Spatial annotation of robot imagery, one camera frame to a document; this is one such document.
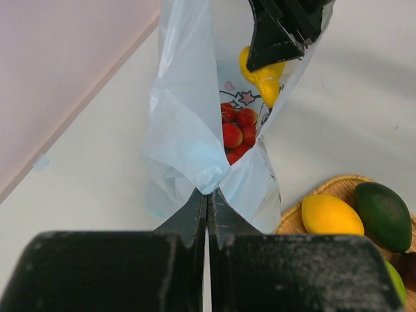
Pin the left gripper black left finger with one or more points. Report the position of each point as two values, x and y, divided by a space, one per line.
159 270

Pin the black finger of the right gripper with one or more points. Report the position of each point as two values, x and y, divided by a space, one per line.
283 30

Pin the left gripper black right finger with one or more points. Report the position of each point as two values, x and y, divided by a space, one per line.
252 271

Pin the yellow fake pear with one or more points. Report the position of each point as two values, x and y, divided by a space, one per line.
266 80

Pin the yellow fake lemon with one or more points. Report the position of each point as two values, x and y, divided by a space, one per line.
328 215

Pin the blue plastic bag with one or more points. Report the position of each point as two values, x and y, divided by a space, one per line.
200 43

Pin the woven bamboo tray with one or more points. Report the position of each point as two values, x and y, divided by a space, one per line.
341 187

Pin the light green fake fruit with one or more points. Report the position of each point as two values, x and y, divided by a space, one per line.
397 281

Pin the dark brown fake fruit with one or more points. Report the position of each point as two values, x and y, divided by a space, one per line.
405 266

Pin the fake strawberries cluster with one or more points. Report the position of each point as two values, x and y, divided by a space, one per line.
239 131

